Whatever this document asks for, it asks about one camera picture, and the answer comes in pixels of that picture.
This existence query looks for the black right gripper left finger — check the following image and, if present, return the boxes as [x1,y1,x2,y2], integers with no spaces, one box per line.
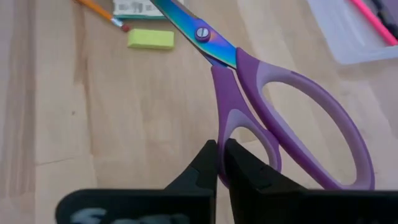
[55,139,218,224]

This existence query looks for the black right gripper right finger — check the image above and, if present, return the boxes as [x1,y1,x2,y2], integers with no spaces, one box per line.
[225,138,398,224]

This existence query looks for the purple handled scissors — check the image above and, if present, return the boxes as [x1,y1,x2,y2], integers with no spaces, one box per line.
[149,0,376,191]

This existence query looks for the yellow eraser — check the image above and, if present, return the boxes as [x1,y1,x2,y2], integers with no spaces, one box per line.
[127,28,175,50]

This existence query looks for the orange pencil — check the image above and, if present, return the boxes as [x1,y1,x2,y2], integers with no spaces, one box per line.
[73,0,131,33]

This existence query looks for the pink pencil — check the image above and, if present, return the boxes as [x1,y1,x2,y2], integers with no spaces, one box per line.
[349,0,398,47]

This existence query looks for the clear pencil case purple lid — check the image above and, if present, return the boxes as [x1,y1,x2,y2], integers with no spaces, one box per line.
[306,0,398,65]

